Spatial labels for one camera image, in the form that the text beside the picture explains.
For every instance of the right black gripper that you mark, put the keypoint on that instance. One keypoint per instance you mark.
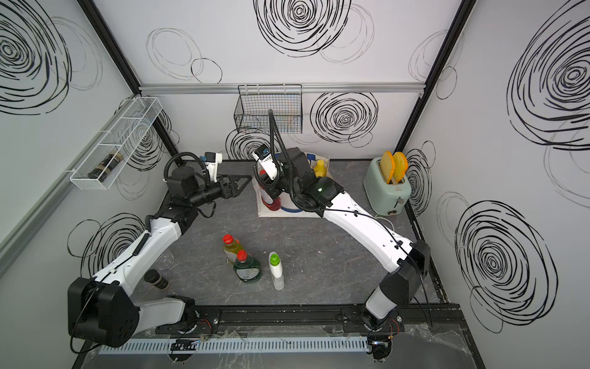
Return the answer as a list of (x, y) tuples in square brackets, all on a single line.
[(273, 190)]

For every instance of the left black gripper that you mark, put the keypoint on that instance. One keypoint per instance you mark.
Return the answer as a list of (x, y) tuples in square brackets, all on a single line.
[(233, 191)]

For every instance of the white canvas bag blue handles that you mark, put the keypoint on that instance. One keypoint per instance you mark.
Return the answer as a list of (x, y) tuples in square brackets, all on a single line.
[(289, 209)]

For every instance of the orange soap bottle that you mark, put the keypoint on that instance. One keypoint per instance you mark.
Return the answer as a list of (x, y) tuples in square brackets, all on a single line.
[(320, 169)]

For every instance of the dark green soap bottle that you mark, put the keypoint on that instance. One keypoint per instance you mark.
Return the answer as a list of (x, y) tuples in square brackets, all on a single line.
[(247, 268)]

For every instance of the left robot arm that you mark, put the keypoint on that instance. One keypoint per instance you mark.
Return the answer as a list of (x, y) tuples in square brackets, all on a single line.
[(100, 308)]

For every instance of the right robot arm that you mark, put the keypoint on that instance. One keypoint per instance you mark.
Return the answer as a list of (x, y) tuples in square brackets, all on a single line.
[(407, 263)]

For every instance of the yellow-green soap bottle red cap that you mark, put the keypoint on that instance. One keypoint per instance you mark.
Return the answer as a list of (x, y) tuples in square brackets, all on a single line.
[(231, 247)]

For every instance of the white bottle green cap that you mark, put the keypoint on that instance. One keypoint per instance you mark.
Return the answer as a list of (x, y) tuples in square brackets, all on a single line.
[(276, 269)]

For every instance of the left bread slice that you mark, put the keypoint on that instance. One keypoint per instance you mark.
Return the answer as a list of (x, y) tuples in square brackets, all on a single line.
[(387, 167)]

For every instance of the bread slice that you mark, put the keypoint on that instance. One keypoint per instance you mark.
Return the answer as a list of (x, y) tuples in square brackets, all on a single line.
[(401, 166), (387, 167)]

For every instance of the mint green toaster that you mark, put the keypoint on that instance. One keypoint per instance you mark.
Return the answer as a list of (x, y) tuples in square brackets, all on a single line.
[(385, 199)]

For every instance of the clear drinking glass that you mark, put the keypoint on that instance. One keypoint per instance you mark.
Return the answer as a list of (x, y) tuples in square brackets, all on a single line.
[(165, 261)]

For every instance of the right bread slice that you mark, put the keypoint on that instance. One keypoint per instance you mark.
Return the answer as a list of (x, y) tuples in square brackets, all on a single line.
[(401, 166)]

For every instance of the small dark jar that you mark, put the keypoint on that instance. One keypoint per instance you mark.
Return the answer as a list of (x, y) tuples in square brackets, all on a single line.
[(156, 279)]

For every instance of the dark bottle on shelf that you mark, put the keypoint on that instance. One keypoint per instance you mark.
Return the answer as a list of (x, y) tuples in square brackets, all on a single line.
[(105, 167)]

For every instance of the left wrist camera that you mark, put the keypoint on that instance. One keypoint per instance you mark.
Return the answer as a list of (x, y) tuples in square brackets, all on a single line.
[(212, 161)]

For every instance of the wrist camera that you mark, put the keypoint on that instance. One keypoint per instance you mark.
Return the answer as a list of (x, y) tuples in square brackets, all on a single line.
[(264, 158), (212, 161)]

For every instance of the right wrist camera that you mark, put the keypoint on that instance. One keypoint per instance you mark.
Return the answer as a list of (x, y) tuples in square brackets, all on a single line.
[(264, 158)]

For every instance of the black wire wall basket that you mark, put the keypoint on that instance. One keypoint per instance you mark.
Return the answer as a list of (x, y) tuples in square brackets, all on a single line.
[(257, 103)]

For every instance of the white wire wall shelf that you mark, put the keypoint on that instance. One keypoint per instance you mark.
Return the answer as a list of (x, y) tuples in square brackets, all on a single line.
[(124, 133)]

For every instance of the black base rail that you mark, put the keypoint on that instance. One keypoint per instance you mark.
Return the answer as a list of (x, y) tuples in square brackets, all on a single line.
[(350, 318)]

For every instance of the grey slotted cable duct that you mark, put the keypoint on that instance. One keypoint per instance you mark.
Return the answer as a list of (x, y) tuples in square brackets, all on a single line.
[(187, 346)]

